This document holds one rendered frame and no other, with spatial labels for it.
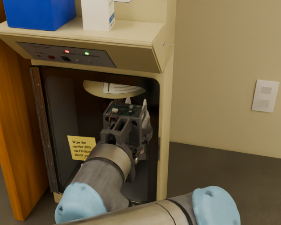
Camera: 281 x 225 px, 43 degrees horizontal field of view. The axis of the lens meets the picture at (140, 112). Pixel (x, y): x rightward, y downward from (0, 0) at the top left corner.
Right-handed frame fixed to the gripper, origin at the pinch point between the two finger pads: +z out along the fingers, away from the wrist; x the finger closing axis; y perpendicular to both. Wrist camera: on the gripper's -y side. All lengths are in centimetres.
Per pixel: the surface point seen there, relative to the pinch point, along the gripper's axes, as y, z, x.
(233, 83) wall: -12, 45, -20
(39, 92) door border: 0.9, 1.4, 25.5
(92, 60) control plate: 12.6, -2.8, 9.4
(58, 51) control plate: 14.7, -4.8, 15.9
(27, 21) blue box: 21.5, -8.1, 19.6
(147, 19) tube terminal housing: 20.3, 2.6, -0.8
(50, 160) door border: -19.7, 1.4, 25.7
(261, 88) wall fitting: -12, 45, -29
